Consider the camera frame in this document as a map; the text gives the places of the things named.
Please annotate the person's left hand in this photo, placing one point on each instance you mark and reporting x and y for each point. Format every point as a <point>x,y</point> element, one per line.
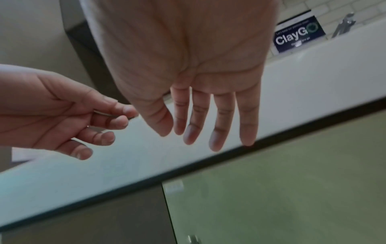
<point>36,107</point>

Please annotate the person's right hand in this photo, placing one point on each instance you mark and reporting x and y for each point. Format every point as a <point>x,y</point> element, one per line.
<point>181,47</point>

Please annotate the blue sign with white print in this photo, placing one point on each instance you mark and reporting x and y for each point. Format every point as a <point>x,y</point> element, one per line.
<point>298,34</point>

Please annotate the grey cabinet door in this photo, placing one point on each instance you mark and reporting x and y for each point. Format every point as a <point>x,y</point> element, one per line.
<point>90,219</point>

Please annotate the white sticker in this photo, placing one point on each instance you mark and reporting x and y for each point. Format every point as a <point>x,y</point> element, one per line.
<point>174,186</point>

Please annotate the chrome faucet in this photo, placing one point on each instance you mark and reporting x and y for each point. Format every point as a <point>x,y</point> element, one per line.
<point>343,23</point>

